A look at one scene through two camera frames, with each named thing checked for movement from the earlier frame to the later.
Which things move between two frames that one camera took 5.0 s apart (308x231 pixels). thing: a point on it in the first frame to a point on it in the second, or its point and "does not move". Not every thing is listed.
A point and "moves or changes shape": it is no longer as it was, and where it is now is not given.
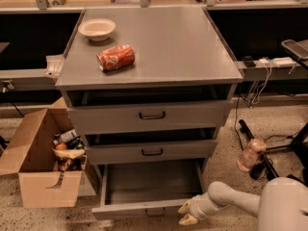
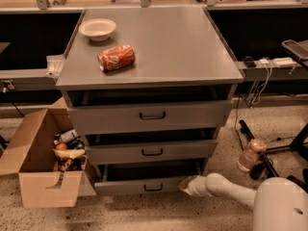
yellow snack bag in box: [65, 156] does not move
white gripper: [199, 207] to [193, 187]
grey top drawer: [117, 115] does not move
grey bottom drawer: [147, 190] moves or changes shape
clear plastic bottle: [251, 154] does not move
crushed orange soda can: [115, 57] does not move
